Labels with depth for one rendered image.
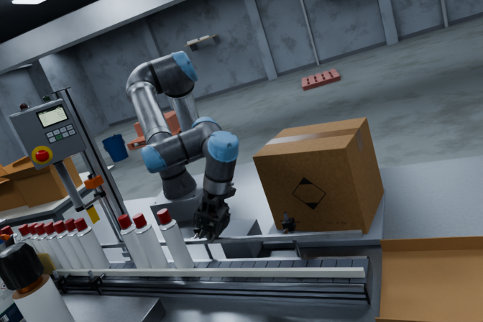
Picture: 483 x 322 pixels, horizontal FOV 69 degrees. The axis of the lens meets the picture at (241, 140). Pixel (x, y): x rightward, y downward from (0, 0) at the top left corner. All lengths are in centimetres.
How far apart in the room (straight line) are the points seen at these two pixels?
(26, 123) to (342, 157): 97
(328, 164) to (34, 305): 82
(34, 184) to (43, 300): 216
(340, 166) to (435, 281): 34
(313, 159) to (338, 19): 1060
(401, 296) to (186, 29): 1184
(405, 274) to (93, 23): 674
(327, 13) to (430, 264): 1077
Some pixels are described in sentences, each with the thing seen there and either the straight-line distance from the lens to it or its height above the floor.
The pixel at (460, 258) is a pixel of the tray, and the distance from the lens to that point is 101.
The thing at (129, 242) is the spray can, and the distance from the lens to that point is 116.
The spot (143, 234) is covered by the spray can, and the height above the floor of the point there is 103.
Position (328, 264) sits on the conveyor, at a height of 88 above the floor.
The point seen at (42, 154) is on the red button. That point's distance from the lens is 128.
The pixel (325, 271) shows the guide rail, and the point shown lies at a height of 91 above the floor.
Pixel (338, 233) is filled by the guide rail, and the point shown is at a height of 96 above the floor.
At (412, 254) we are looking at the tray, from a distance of 103.
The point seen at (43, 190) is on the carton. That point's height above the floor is 88.
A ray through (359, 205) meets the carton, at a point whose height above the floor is 94.
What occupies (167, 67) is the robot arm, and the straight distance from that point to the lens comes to 122.
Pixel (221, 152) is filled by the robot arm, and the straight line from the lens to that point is 83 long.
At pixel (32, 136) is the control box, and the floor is 139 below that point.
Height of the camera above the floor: 146
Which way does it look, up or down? 15 degrees down
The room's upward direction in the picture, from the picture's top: 19 degrees counter-clockwise
